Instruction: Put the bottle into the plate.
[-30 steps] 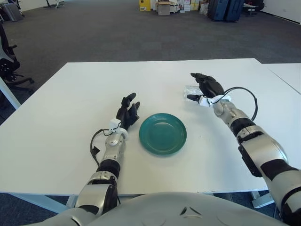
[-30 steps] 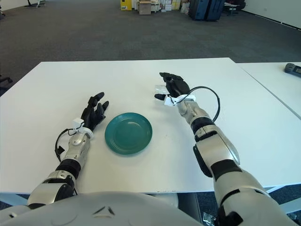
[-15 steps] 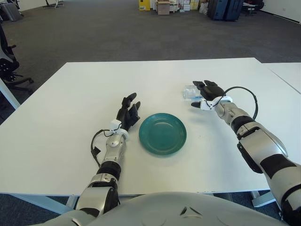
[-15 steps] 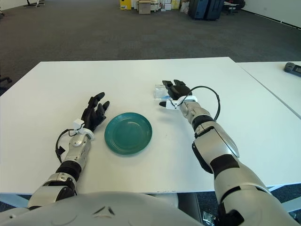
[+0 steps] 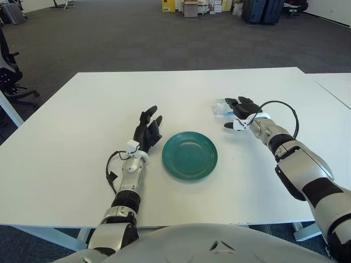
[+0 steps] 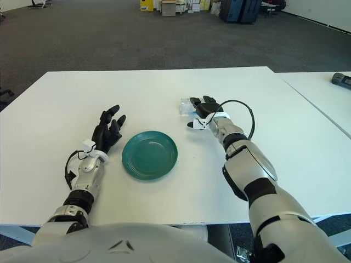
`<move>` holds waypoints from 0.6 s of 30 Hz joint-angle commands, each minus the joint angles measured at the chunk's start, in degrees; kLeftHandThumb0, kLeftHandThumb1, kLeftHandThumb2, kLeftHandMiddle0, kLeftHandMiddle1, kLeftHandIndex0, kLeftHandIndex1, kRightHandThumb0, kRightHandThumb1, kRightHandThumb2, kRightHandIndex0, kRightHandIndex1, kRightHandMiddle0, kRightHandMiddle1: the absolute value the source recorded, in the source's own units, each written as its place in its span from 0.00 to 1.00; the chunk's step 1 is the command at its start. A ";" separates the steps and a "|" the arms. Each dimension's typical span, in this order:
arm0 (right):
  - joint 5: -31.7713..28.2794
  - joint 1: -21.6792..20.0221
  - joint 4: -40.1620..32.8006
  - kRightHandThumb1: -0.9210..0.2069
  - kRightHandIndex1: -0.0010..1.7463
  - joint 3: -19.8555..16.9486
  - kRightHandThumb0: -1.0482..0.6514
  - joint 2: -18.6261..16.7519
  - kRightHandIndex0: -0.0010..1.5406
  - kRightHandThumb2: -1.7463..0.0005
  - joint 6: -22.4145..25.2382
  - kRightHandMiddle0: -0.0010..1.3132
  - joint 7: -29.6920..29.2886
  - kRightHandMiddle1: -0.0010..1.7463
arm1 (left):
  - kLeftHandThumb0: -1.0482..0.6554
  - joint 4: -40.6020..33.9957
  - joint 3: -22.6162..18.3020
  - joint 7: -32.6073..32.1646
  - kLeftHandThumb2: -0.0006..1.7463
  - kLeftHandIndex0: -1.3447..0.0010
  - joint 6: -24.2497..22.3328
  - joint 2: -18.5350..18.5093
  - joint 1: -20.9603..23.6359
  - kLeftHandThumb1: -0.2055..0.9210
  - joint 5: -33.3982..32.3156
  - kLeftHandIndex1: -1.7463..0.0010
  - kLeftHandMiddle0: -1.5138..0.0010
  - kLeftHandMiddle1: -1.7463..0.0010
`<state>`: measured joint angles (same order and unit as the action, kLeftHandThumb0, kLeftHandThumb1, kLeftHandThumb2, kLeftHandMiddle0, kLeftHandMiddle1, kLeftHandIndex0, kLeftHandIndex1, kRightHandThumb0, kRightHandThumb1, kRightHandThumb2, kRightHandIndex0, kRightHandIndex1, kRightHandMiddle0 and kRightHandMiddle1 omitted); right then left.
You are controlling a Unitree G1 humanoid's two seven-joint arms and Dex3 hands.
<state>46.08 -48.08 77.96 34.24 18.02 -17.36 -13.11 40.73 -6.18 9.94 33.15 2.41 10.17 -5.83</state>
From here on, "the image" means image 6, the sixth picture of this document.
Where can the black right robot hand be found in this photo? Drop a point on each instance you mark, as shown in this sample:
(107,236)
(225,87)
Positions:
(208,108)

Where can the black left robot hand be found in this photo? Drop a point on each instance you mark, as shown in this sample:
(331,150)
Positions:
(105,135)

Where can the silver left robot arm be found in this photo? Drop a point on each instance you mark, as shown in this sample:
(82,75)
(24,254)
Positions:
(87,170)

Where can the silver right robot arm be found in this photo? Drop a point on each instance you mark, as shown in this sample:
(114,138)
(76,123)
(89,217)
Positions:
(255,160)

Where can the teal green plate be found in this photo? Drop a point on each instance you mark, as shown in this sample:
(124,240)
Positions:
(149,155)

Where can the white right wrist sensor box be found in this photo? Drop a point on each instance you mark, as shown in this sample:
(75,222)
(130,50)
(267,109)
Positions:
(200,123)

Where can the white wrist sensor box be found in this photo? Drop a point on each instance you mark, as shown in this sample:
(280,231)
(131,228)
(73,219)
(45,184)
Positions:
(89,145)
(200,123)

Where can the white left wrist sensor box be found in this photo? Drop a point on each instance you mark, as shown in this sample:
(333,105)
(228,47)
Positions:
(89,145)

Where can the white plastic bag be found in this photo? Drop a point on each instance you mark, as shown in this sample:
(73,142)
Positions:
(215,10)

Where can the stack of white boxes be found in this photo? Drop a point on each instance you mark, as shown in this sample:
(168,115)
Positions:
(193,6)

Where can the brown cardboard box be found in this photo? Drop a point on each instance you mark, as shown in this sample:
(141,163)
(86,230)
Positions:
(168,9)

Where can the grey robot torso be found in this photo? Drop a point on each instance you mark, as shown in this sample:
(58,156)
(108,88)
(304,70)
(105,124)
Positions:
(109,246)

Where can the black office chair at desk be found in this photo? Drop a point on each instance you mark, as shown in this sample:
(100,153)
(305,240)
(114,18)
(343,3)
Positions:
(271,7)

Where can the dark handheld device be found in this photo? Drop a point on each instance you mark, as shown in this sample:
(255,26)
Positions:
(342,80)

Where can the black and white stand base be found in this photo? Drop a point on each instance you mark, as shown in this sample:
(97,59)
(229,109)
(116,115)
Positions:
(40,2)

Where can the white table leg frame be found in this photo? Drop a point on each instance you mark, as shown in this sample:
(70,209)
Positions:
(319,219)
(15,233)

